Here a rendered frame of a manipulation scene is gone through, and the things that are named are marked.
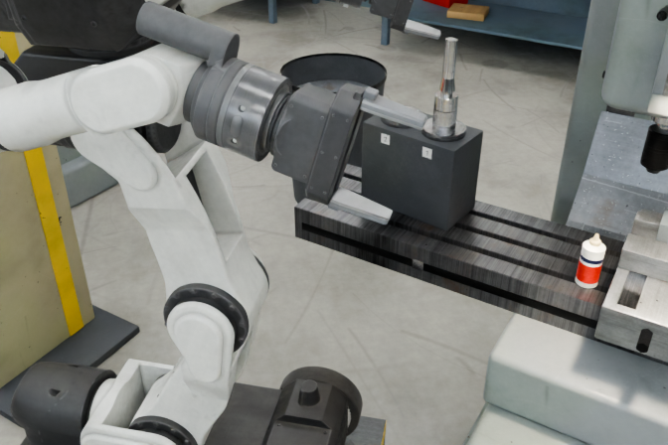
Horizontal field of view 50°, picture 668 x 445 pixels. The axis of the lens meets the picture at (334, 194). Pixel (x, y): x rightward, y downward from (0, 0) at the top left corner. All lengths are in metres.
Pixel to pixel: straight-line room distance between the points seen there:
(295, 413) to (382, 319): 1.21
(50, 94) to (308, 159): 0.28
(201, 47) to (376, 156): 0.86
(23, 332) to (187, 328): 1.49
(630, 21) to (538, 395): 0.65
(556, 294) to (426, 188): 0.33
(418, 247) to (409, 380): 1.12
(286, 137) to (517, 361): 0.77
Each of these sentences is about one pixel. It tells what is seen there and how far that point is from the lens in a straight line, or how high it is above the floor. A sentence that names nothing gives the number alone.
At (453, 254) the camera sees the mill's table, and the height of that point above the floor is 0.96.
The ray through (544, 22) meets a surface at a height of 0.23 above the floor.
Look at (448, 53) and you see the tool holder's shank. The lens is 1.39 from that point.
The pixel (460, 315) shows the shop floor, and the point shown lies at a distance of 2.78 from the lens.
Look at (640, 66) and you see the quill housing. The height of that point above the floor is 1.39.
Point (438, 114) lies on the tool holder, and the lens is 1.43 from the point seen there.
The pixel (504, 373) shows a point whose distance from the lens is 1.35.
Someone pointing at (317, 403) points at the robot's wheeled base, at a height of 0.61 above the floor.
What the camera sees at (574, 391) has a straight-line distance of 1.32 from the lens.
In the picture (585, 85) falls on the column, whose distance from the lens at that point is 1.71.
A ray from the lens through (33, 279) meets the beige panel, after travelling 2.55.
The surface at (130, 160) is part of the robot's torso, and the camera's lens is 1.04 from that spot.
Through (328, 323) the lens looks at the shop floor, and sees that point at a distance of 2.71.
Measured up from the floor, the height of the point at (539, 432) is 0.76.
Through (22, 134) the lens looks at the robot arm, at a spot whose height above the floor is 1.45.
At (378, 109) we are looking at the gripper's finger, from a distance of 0.66.
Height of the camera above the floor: 1.78
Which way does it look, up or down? 31 degrees down
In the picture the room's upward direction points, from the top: straight up
